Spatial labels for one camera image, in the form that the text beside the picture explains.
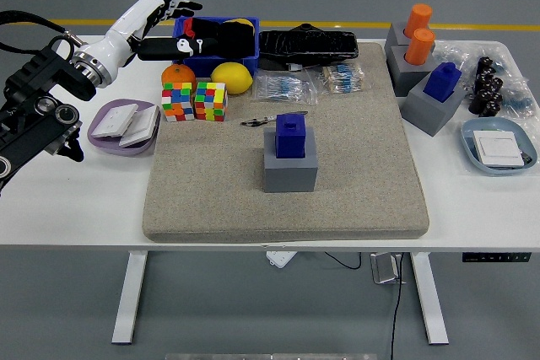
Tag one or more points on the black cloth pouches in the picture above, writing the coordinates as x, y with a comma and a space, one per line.
236, 39

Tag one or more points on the clear bag of blue parts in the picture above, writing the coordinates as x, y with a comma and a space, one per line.
519, 103

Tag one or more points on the white switch panel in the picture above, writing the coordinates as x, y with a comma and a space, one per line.
114, 120
498, 148
141, 128

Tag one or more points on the black table control panel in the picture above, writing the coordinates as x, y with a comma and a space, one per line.
493, 257

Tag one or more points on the silver metal bracket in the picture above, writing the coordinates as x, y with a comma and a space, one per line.
384, 269

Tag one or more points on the yellow round item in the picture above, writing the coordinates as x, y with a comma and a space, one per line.
241, 21

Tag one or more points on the grey-brown mat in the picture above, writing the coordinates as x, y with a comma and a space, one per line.
211, 191

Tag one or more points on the light blue tray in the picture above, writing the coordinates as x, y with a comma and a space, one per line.
470, 132

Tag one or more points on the orange fruit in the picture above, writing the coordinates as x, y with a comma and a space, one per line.
177, 74

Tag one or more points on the orange cylinder seal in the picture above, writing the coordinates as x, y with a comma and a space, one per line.
419, 46
418, 18

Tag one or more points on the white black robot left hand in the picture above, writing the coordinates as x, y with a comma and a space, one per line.
122, 33

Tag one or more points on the white table leg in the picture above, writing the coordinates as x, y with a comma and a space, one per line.
430, 297
128, 297

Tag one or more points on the grey cube seal holder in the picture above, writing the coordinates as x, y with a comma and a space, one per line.
394, 35
405, 79
291, 174
426, 113

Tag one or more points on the purple tray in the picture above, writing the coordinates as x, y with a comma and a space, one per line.
126, 152

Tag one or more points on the white power strip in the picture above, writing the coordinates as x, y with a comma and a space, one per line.
280, 259

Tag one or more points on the clear bag of resistors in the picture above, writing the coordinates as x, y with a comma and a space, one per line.
343, 77
282, 88

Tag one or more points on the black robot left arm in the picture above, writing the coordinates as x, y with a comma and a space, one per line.
38, 69

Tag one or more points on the blue plastic bin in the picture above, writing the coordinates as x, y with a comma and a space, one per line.
242, 66

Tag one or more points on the yellow lemon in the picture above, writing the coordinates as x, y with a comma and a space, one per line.
231, 77

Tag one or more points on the multicoloured puzzle cube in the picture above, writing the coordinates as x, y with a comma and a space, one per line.
209, 100
177, 100

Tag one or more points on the clear plastic bag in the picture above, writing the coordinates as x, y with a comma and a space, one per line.
453, 56

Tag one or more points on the blue square seal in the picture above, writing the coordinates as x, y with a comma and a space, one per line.
441, 82
290, 136

